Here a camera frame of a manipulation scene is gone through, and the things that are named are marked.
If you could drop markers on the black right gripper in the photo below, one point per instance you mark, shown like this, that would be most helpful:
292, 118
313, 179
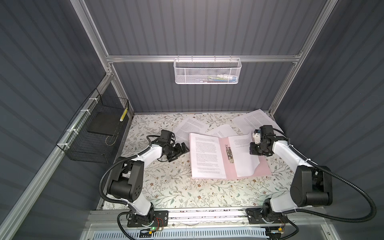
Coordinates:
252, 150

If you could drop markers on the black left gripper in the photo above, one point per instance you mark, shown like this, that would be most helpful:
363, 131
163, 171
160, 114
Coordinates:
178, 150

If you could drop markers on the pink file folder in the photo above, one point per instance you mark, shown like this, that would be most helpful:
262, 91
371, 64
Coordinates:
262, 170

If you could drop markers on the printed paper sheet back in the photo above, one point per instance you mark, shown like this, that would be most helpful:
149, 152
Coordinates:
187, 126

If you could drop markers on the printed paper sheets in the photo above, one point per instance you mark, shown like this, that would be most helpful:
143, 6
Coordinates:
254, 120

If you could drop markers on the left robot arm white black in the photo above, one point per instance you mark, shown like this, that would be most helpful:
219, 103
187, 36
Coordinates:
123, 181

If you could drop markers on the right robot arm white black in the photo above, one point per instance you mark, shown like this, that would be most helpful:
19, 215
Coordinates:
309, 187

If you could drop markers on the floral patterned table mat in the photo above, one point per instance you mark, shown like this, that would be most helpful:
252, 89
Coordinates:
170, 185

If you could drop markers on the yellow marker in basket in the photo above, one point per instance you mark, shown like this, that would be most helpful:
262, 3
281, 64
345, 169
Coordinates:
123, 114

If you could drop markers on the markers in white basket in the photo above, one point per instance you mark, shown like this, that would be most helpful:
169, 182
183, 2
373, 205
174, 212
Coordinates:
217, 79

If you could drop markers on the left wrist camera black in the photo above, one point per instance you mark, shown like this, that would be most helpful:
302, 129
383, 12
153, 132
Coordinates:
167, 137

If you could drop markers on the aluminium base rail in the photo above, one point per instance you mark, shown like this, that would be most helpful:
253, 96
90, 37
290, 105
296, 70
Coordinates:
228, 223

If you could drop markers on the white wire mesh basket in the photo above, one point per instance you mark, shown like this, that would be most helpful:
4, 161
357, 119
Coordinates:
187, 70

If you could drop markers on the black wire basket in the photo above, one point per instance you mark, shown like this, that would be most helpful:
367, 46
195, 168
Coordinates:
96, 132

